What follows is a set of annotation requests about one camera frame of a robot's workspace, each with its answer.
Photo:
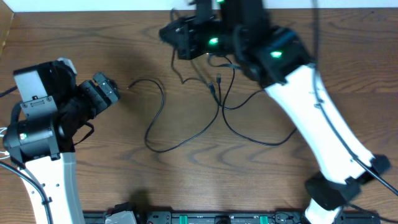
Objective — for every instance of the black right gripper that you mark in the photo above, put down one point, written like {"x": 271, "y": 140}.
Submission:
{"x": 185, "y": 47}

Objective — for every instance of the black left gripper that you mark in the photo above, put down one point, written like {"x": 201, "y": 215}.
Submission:
{"x": 101, "y": 90}

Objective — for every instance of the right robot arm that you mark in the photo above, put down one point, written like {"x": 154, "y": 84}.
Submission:
{"x": 275, "y": 58}

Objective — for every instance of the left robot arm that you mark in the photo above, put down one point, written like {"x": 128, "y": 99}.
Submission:
{"x": 39, "y": 138}

